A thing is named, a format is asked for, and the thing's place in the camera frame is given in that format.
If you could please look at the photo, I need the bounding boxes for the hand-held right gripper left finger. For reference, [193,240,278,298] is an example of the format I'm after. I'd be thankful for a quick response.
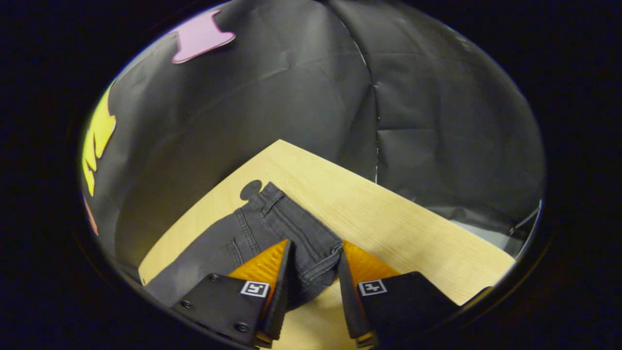
[170,238,295,349]

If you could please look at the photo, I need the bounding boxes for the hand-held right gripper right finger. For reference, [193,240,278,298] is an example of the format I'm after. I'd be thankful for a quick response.
[337,239,461,349]

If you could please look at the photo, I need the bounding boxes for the dark grey jeans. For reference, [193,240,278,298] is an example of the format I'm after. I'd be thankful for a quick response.
[143,182,344,312]

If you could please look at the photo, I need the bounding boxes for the black backdrop cloth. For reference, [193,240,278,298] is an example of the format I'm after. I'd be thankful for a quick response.
[80,0,546,273]

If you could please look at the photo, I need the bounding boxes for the black table cable grommet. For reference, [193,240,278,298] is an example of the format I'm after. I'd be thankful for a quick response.
[240,179,263,200]

